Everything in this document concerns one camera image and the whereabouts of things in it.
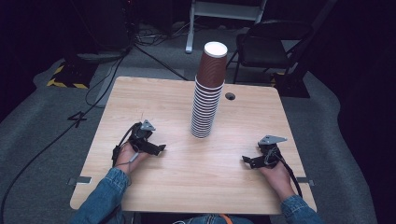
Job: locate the metal table bracket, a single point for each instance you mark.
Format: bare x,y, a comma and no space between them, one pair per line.
306,181
81,180

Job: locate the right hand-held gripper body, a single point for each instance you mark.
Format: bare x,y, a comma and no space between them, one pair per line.
270,152

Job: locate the person's right hand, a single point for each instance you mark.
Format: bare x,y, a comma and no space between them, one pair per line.
280,180

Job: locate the black chair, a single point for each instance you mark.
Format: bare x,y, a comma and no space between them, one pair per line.
261,49

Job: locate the black yellow striped stand base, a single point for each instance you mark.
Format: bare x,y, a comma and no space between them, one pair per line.
70,76

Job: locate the person's left hand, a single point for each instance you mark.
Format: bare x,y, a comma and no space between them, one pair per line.
127,158

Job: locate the white stool frame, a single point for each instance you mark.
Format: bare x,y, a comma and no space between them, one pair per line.
224,11

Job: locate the stack of brown paper cups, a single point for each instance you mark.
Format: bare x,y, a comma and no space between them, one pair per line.
208,102

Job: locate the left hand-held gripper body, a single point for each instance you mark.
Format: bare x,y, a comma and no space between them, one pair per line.
140,138

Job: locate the person's lap in jeans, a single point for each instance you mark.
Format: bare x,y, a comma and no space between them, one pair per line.
202,220

